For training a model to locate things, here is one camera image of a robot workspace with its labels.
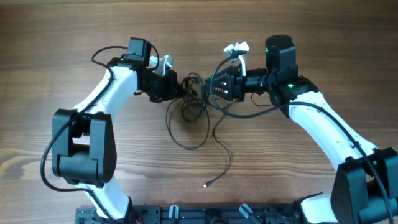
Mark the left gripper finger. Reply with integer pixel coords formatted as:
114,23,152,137
150,90,186,103
163,70,183,92

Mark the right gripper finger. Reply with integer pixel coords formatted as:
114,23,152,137
201,66,239,89
201,86,233,101

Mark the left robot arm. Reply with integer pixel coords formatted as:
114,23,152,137
40,37,184,223

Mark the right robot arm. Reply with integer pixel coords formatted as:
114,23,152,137
201,35,397,223

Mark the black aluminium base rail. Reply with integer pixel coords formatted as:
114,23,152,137
75,204,307,224

